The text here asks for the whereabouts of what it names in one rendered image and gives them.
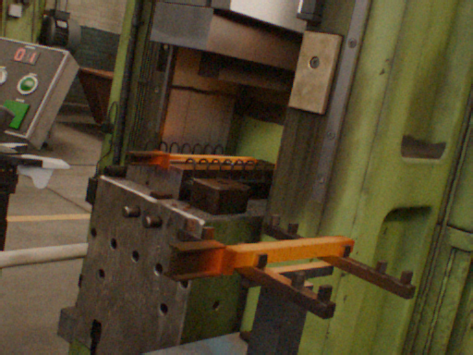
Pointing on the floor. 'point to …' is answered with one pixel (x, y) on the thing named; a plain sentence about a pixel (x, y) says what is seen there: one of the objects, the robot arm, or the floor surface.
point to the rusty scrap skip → (96, 91)
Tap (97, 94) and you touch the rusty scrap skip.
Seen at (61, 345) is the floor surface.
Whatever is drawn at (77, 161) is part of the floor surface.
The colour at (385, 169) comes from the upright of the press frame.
